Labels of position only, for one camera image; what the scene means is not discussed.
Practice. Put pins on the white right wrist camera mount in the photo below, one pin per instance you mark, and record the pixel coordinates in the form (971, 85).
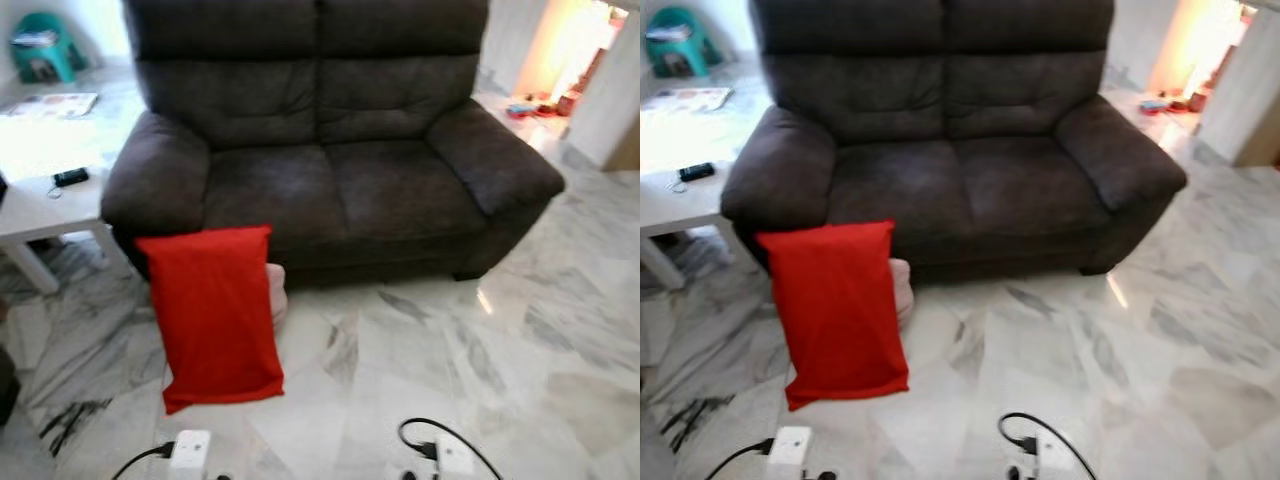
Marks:
(457, 458)
(1055, 452)

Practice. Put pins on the printed magazine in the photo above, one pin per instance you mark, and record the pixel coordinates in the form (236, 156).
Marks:
(55, 104)
(695, 98)

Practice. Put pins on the small black device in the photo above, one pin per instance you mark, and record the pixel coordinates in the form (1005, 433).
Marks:
(697, 171)
(70, 177)

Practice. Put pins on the red container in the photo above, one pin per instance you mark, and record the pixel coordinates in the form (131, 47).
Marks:
(1196, 99)
(567, 102)

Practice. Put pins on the red pillow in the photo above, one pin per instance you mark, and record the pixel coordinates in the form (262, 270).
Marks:
(210, 320)
(835, 320)

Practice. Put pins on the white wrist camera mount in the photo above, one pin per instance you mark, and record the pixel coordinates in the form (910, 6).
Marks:
(457, 458)
(1055, 452)
(190, 450)
(790, 445)

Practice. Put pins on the pale pink cushion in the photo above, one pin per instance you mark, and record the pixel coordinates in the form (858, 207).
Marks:
(902, 290)
(276, 295)

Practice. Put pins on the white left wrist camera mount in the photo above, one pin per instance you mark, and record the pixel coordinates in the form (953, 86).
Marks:
(190, 450)
(790, 445)

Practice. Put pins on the white low table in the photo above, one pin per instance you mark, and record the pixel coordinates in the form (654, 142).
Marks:
(40, 210)
(670, 200)

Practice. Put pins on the teal plastic stool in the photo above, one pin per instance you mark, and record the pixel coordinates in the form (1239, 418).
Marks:
(695, 55)
(60, 60)

